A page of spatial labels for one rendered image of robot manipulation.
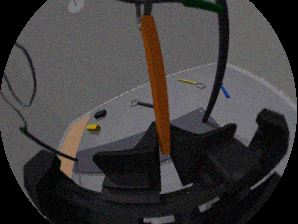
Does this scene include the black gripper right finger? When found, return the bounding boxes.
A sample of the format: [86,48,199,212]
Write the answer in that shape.
[169,123,237,185]

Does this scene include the orange handle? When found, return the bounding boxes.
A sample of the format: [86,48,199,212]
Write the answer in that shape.
[134,0,170,155]

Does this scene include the yellow cylinder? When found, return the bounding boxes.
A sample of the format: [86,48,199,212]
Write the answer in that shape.
[86,124,101,132]

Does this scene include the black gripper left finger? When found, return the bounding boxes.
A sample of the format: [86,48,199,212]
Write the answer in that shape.
[92,121,162,192]

